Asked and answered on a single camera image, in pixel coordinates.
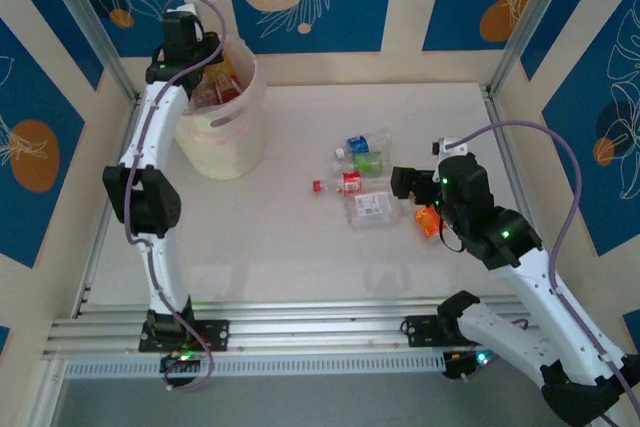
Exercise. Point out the small orange label bottle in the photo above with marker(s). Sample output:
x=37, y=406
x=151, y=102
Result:
x=427, y=222

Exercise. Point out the square clear white label bottle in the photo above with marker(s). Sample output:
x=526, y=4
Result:
x=375, y=207

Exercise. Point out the green label clear bottle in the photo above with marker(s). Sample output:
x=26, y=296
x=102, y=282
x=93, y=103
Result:
x=367, y=163

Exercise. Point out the red label red cap bottle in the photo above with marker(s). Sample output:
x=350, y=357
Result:
x=352, y=183

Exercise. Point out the blue label white cap bottle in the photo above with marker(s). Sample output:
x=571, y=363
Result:
x=359, y=144

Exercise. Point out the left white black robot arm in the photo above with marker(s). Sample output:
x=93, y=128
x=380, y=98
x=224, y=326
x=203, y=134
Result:
x=155, y=127

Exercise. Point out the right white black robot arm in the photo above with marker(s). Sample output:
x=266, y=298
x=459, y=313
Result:
x=545, y=297

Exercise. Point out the white plastic bin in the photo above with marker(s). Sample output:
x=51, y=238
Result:
x=235, y=137

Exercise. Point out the right aluminium side rail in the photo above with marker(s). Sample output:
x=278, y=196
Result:
x=502, y=142

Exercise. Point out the aluminium side rail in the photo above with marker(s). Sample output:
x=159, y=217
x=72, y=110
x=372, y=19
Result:
x=502, y=142
x=89, y=277

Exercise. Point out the left aluminium frame post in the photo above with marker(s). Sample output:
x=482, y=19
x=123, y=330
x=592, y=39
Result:
x=87, y=22

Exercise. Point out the aluminium frame post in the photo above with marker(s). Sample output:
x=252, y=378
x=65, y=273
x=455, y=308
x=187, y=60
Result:
x=530, y=22
x=87, y=22

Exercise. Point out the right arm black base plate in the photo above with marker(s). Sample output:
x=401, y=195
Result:
x=422, y=329

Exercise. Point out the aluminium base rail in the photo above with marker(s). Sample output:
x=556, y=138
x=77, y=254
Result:
x=310, y=327

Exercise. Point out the right aluminium frame post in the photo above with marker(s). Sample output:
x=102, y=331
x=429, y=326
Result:
x=530, y=22

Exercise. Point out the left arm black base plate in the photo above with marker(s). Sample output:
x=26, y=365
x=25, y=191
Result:
x=215, y=334

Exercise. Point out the left aluminium side rail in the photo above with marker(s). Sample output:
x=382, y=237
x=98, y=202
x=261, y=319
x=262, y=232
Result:
x=89, y=277

